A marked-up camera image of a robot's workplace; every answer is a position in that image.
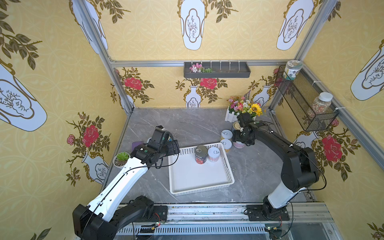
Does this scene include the pink small can back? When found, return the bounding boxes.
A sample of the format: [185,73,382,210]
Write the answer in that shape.
[233,142,246,149]

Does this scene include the pink small can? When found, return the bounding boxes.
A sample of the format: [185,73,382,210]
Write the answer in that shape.
[233,142,246,149]
[208,147,221,162]

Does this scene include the pink small can front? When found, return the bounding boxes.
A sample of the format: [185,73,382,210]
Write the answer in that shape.
[208,147,221,162]

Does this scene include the red labelled tin can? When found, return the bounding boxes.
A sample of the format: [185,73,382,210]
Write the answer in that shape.
[195,145,208,165]

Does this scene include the white plastic basket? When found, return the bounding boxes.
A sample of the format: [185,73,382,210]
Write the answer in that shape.
[168,143,235,196]

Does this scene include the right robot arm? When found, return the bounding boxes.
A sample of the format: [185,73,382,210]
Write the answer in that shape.
[233,113,322,221]

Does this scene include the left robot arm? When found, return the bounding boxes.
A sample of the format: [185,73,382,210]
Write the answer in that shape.
[73,126,180,240]

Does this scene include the blue can near flowers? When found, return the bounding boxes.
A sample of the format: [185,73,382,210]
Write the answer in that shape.
[232,121,241,131]

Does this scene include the yellow small can back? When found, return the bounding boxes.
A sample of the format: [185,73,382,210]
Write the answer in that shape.
[221,130,233,140]

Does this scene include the purple small object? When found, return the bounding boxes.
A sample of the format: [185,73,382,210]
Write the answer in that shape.
[131,141,144,152]

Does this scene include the flower box white fence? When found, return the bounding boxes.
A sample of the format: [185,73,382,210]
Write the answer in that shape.
[225,96,263,123]

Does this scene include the potted succulent white pot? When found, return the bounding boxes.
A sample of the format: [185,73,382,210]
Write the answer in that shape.
[113,152,130,169]

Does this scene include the clear jar white lid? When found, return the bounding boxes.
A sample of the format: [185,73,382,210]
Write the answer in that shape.
[311,92,333,115]

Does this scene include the pink artificial flowers on shelf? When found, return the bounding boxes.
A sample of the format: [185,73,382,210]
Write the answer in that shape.
[189,63,214,73]

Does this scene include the patterned jar on rack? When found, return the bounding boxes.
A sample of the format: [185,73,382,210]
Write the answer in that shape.
[283,60,303,81]

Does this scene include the grey wall shelf tray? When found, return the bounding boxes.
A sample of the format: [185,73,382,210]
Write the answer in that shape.
[184,61,251,79]

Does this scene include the black wire wall basket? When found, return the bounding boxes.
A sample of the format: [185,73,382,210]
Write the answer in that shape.
[275,66,339,133]

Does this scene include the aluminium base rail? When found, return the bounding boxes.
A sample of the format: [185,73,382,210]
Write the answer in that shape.
[74,202,343,240]

